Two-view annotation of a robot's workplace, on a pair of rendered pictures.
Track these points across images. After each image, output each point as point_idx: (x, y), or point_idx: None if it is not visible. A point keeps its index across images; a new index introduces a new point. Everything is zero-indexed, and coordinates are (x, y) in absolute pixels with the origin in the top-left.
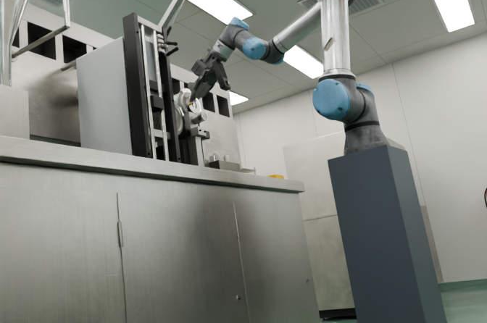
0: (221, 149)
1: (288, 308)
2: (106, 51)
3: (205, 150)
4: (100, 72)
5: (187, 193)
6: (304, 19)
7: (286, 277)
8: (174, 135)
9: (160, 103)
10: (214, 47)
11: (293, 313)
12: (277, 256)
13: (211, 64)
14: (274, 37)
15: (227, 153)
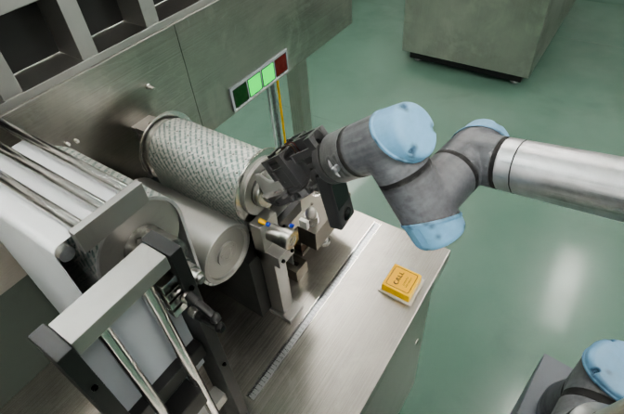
0: (319, 17)
1: (387, 405)
2: (27, 242)
3: (291, 45)
4: (34, 262)
5: None
6: (617, 210)
7: (392, 384)
8: (233, 401)
9: (198, 407)
10: (325, 164)
11: (392, 398)
12: (386, 384)
13: (314, 177)
14: (499, 155)
15: (329, 15)
